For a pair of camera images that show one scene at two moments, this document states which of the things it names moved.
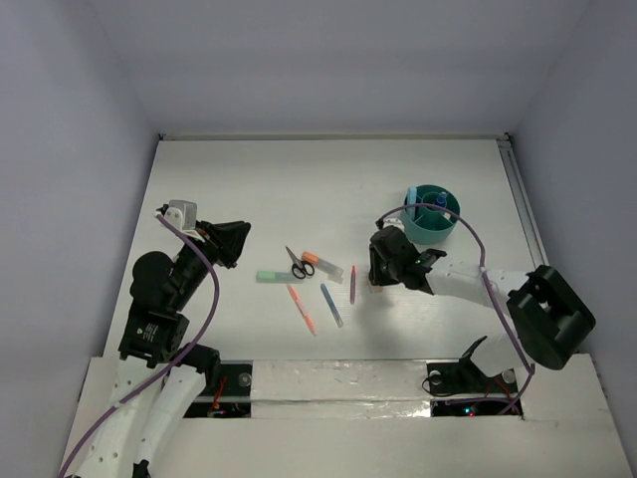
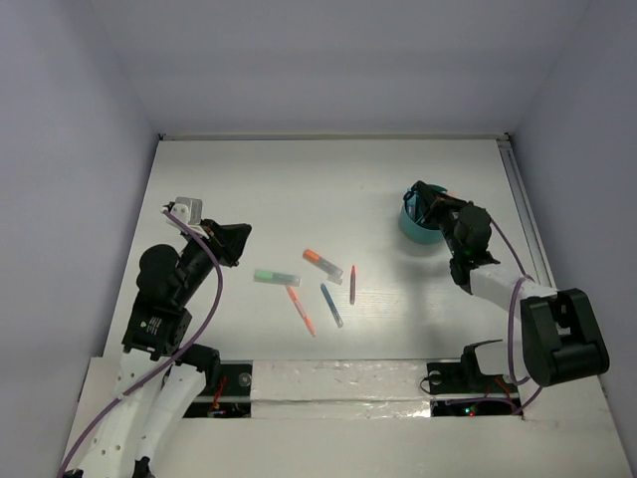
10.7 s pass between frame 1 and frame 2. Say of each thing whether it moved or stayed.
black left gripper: stayed
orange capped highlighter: stayed
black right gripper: moved
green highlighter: stayed
